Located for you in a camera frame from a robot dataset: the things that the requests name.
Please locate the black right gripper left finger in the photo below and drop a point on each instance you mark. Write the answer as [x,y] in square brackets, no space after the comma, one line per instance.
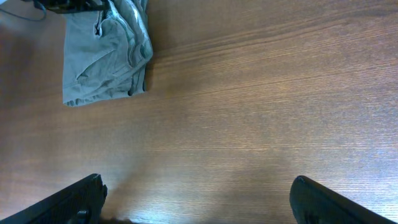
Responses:
[80,202]

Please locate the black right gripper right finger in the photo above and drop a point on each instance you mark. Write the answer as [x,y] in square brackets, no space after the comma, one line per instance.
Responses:
[312,202]

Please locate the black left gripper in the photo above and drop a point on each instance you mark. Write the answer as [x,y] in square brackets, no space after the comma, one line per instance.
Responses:
[71,6]

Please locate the grey shorts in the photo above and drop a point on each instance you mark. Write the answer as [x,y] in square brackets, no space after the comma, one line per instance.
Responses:
[105,53]

